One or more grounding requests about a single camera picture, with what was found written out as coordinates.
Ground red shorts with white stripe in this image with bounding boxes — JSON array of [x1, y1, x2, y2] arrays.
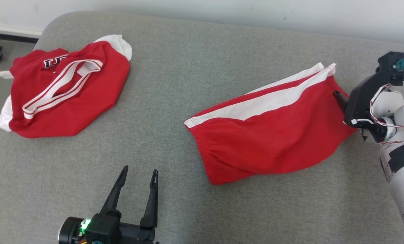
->
[[184, 62, 358, 185]]

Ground grey fabric sofa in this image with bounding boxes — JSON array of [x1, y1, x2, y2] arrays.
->
[[0, 11, 404, 244]]

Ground red white wire bundle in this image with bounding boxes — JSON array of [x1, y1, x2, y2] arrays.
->
[[370, 84, 404, 147]]

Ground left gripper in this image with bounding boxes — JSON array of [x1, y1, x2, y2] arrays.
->
[[100, 165, 160, 244]]

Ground black white baseboard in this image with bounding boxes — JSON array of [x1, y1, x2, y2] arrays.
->
[[0, 24, 43, 44]]

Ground red white jersey shirt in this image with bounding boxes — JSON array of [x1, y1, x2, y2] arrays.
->
[[0, 34, 133, 139]]

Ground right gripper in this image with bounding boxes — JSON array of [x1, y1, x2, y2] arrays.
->
[[333, 72, 390, 143]]

